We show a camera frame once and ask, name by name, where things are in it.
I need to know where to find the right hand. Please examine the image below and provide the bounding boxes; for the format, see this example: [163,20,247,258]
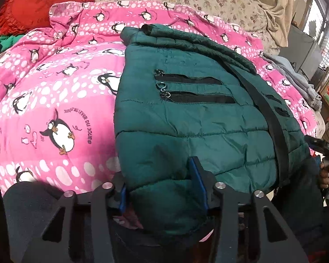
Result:
[318,162,329,189]

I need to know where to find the beige curtain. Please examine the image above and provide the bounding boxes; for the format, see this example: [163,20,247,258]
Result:
[255,0,294,48]

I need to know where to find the pink penguin blanket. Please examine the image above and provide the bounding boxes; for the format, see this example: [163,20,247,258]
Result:
[0,1,317,192]

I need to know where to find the dark green puffer jacket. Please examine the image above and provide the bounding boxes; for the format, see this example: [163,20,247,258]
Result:
[114,24,323,240]

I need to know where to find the green cloth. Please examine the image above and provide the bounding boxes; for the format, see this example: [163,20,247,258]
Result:
[0,34,23,54]

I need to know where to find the grey garment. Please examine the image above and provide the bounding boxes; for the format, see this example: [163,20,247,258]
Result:
[262,53,322,112]

